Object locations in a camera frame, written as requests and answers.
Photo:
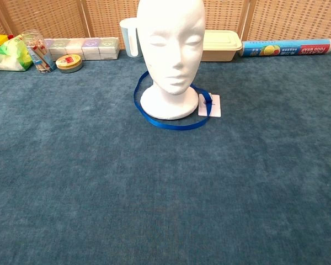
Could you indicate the white foam mannequin head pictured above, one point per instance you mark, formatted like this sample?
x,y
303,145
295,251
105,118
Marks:
x,y
171,41

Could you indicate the clear jar with sticks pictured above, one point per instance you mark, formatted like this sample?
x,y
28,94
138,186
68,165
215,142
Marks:
x,y
38,52

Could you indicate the green snack bag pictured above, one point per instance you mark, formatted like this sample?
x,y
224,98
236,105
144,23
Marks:
x,y
11,55

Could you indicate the round yellow tin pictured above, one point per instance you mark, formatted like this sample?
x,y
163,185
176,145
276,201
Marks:
x,y
69,63

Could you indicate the blue food wrap roll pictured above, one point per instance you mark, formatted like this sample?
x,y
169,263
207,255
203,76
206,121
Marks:
x,y
287,48

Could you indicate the beige lidded lunch box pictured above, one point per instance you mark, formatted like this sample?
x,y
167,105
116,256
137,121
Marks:
x,y
220,44

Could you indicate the wicker folding screen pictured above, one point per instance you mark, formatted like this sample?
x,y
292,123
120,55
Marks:
x,y
58,16

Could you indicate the white plastic measuring cup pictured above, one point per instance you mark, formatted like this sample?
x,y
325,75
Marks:
x,y
128,38

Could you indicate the pastel five-colour box pack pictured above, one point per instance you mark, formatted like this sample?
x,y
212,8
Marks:
x,y
85,48

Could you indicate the blue felt table mat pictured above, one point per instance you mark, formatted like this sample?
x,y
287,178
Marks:
x,y
154,193

